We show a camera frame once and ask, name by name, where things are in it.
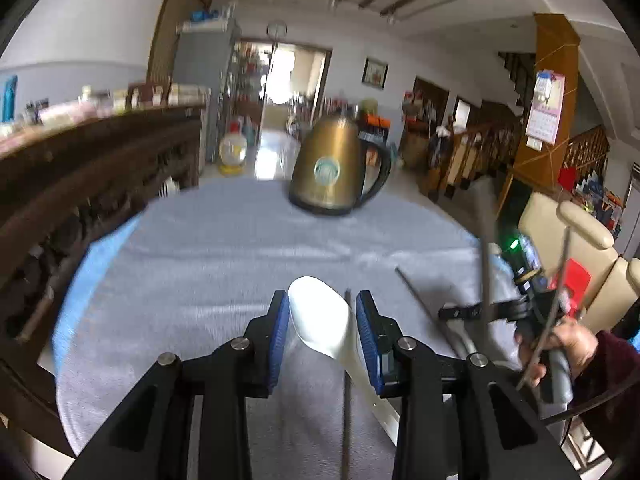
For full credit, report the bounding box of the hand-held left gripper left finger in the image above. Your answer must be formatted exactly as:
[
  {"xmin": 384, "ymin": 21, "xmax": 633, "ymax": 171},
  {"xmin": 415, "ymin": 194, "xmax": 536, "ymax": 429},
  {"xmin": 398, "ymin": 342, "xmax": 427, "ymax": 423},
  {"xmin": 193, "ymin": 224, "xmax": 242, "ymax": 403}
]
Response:
[{"xmin": 62, "ymin": 289, "xmax": 291, "ymax": 480}]

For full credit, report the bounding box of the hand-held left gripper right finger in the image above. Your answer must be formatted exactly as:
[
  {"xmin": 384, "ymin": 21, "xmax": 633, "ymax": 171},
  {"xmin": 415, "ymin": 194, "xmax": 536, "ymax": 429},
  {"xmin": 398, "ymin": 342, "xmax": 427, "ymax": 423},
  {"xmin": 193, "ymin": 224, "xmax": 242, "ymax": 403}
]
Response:
[{"xmin": 355, "ymin": 290, "xmax": 573, "ymax": 480}]

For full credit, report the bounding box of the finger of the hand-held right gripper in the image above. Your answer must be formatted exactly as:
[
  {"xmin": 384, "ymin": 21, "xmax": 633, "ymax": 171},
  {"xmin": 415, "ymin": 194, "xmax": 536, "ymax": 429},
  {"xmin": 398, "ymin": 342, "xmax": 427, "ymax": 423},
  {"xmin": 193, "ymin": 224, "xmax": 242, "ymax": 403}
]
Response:
[{"xmin": 438, "ymin": 302, "xmax": 528, "ymax": 322}]

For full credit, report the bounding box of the white plastic spoon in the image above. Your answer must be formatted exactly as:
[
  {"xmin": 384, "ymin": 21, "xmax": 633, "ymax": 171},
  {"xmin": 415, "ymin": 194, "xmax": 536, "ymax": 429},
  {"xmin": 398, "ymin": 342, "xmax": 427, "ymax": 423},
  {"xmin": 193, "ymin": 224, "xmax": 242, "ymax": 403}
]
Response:
[{"xmin": 287, "ymin": 275, "xmax": 402, "ymax": 428}]

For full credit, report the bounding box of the person's right forearm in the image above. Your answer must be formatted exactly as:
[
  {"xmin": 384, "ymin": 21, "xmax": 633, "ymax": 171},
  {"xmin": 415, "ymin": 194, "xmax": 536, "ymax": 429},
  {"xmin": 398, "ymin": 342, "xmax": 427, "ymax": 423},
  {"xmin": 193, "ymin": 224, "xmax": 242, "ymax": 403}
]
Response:
[{"xmin": 569, "ymin": 329, "xmax": 640, "ymax": 457}]

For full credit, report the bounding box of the person's right hand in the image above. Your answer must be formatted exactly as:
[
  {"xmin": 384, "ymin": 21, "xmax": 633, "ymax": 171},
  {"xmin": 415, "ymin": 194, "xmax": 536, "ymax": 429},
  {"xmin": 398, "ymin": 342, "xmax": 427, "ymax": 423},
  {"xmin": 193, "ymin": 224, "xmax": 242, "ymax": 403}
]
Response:
[{"xmin": 517, "ymin": 321, "xmax": 599, "ymax": 386}]

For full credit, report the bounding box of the red plastic child chair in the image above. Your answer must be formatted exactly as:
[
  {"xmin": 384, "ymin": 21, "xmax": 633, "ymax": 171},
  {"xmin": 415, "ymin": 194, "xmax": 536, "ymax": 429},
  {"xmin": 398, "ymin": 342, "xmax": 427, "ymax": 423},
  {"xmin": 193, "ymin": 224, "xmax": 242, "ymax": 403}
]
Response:
[{"xmin": 547, "ymin": 258, "xmax": 592, "ymax": 312}]

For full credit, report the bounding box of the beige sofa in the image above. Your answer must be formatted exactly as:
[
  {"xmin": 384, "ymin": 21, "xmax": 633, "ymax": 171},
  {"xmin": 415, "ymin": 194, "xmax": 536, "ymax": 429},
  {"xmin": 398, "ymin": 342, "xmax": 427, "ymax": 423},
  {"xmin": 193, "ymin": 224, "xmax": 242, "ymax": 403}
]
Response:
[{"xmin": 517, "ymin": 190, "xmax": 640, "ymax": 332}]

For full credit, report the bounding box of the round table with grey cloth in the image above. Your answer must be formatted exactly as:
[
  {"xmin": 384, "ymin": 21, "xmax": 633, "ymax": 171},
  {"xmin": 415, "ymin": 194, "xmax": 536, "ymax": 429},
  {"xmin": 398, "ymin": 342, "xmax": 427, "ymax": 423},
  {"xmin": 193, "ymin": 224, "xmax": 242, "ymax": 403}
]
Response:
[{"xmin": 54, "ymin": 179, "xmax": 522, "ymax": 480}]

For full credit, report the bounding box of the wooden stair railing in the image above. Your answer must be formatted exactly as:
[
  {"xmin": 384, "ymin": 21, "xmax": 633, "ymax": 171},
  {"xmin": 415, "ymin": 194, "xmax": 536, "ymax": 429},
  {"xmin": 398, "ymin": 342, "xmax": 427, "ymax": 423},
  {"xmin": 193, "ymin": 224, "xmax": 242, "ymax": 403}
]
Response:
[{"xmin": 427, "ymin": 109, "xmax": 526, "ymax": 202}]

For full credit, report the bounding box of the bronze electric kettle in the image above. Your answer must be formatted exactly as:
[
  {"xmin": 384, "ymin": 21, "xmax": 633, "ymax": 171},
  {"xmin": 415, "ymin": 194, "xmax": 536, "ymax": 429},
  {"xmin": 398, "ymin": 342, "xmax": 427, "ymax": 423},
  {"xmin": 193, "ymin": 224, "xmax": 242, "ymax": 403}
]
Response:
[{"xmin": 288, "ymin": 109, "xmax": 394, "ymax": 217}]

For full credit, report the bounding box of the yellow floor fan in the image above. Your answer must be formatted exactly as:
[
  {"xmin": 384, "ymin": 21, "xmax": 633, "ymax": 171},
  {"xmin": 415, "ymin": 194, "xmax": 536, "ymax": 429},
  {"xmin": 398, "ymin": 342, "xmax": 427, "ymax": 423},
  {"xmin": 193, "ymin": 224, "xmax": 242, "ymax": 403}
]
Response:
[{"xmin": 218, "ymin": 122, "xmax": 250, "ymax": 176}]

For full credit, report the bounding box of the orange wooden pillar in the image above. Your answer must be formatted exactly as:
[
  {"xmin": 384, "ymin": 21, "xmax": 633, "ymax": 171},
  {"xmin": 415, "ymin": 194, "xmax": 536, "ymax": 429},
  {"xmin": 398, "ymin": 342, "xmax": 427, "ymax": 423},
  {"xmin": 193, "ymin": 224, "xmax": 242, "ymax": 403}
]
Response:
[{"xmin": 497, "ymin": 12, "xmax": 581, "ymax": 222}]

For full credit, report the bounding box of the carved wooden sideboard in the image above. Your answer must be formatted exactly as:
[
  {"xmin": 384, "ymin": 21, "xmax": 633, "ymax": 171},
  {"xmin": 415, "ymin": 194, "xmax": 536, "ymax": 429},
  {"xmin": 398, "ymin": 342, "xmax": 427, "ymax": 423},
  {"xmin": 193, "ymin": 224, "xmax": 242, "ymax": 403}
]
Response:
[{"xmin": 0, "ymin": 102, "xmax": 209, "ymax": 461}]

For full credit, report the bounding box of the grey refrigerator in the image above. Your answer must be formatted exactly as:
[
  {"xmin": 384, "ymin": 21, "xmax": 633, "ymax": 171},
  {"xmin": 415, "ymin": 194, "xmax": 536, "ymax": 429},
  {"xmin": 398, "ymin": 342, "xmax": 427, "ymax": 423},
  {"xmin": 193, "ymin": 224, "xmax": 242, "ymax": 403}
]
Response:
[{"xmin": 172, "ymin": 17, "xmax": 241, "ymax": 162}]

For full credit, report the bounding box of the brown wooden door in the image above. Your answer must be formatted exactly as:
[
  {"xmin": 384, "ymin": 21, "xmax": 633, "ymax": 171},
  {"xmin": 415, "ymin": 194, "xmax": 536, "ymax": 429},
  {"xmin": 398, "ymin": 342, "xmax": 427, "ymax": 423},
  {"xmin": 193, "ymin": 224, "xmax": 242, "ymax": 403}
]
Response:
[{"xmin": 146, "ymin": 0, "xmax": 214, "ymax": 87}]

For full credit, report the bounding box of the teal thermos bottle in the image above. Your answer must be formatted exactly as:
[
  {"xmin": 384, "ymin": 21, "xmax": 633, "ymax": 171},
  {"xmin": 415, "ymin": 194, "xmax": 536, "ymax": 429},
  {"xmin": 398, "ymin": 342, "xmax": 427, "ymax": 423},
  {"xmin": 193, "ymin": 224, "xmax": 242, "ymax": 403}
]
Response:
[{"xmin": 0, "ymin": 74, "xmax": 19, "ymax": 124}]

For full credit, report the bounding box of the black cable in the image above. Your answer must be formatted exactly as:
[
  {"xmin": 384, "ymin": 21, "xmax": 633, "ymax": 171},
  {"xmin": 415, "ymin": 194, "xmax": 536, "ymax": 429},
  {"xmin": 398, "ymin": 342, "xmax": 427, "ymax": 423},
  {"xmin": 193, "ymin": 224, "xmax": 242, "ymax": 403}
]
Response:
[{"xmin": 542, "ymin": 377, "xmax": 640, "ymax": 424}]

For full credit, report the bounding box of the wall calendar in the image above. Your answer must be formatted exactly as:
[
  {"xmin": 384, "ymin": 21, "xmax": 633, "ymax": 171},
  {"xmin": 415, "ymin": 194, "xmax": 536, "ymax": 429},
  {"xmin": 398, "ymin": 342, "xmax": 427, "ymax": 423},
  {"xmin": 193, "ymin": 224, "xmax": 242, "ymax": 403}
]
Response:
[{"xmin": 524, "ymin": 70, "xmax": 566, "ymax": 144}]

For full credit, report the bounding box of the framed wall picture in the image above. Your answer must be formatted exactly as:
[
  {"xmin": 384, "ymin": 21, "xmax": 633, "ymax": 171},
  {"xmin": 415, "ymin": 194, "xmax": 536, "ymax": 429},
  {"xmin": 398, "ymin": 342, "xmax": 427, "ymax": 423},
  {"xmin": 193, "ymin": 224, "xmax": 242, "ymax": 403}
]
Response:
[{"xmin": 361, "ymin": 57, "xmax": 390, "ymax": 91}]

